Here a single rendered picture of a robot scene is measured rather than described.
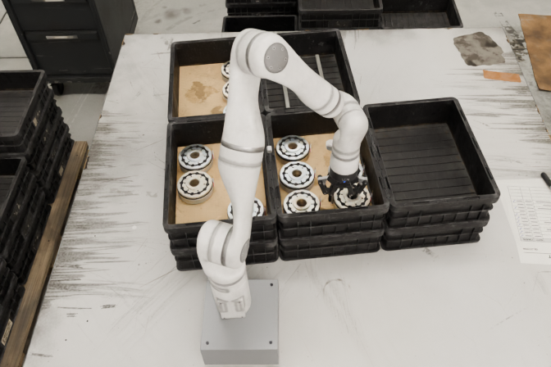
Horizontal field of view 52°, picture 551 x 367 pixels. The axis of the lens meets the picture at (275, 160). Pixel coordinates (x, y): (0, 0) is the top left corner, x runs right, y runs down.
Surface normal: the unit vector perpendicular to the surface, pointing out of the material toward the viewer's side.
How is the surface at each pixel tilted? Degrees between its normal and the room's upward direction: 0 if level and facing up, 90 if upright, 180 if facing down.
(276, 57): 70
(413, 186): 0
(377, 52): 0
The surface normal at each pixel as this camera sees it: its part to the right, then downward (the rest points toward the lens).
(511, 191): -0.03, -0.65
